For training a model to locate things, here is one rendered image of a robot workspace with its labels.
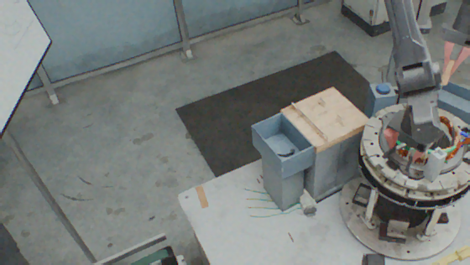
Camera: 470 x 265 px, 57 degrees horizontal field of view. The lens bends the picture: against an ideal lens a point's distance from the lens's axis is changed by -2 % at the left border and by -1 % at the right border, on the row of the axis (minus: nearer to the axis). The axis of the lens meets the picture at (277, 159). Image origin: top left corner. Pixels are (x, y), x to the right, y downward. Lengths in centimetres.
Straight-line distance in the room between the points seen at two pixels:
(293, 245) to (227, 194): 29
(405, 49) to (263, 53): 259
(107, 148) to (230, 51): 122
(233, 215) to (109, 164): 148
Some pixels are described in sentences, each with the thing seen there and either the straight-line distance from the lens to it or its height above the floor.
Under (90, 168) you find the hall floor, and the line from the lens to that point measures 281.
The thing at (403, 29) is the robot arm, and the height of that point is 151.
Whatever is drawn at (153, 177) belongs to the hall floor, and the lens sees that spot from 263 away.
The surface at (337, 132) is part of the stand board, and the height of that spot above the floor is 106.
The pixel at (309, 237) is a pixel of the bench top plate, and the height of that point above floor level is 78.
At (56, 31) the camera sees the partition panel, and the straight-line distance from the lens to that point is 314.
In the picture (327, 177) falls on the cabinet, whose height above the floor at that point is 88.
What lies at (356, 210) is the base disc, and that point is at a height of 80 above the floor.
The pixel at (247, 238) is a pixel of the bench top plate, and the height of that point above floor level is 78.
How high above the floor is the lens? 196
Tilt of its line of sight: 49 degrees down
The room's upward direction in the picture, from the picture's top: 1 degrees counter-clockwise
